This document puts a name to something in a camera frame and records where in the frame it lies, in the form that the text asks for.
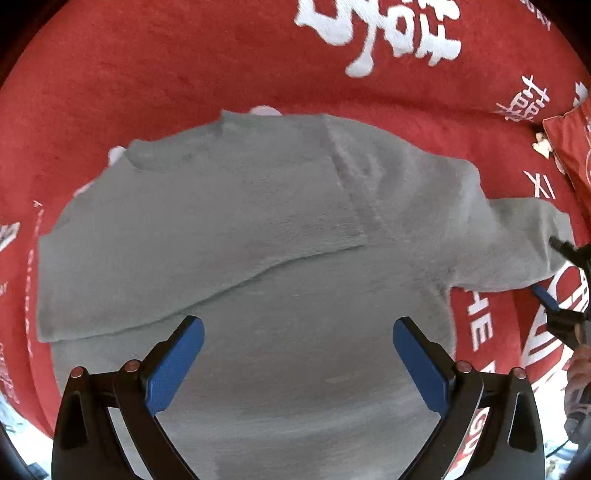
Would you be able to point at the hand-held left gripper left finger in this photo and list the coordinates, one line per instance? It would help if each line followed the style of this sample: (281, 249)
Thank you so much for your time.
(175, 364)

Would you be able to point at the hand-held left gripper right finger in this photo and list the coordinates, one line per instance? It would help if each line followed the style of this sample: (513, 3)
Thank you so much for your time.
(422, 364)

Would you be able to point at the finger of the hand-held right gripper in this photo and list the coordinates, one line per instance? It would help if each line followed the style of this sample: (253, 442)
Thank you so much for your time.
(565, 250)
(545, 296)

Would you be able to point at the grey knit sweater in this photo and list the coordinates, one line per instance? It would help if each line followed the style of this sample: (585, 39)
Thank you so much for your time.
(277, 230)

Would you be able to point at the person's right hand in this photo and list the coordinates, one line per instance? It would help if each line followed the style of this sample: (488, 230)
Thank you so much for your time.
(579, 378)

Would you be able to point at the red printed pillow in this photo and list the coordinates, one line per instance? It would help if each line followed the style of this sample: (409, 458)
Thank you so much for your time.
(570, 143)

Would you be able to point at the white crumpled paper scrap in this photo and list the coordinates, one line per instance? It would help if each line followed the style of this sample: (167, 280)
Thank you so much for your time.
(541, 144)

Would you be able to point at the red printed blanket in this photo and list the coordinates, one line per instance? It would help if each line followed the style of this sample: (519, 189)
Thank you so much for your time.
(184, 69)

